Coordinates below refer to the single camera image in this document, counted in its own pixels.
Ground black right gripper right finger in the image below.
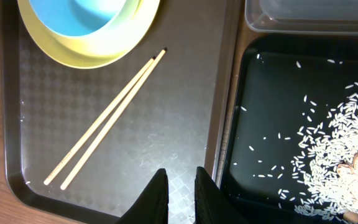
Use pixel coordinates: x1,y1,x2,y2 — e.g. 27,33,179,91
195,167,247,224

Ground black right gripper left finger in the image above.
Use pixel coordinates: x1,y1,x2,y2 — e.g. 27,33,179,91
117,169,169,224

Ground rice and food scraps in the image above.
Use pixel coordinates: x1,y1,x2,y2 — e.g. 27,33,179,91
292,95,358,223

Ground light blue bowl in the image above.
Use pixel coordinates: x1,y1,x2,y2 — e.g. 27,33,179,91
29,0,126,37

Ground black waste tray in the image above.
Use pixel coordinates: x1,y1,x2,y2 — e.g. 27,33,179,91
220,34,358,223

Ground clear plastic waste bin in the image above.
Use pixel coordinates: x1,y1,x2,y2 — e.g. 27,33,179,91
244,0,358,35

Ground lower wooden chopstick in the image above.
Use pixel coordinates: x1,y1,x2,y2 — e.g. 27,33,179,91
60,48,167,190

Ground wooden chopstick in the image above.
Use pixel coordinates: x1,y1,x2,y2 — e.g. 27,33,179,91
60,48,167,190
44,57,155,185

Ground upper wooden chopstick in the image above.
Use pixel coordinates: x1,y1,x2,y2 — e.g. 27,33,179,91
44,57,155,185

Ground dark brown serving tray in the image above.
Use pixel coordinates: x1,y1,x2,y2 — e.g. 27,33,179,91
0,0,242,223

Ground yellow plate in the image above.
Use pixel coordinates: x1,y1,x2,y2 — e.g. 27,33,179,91
17,0,160,69

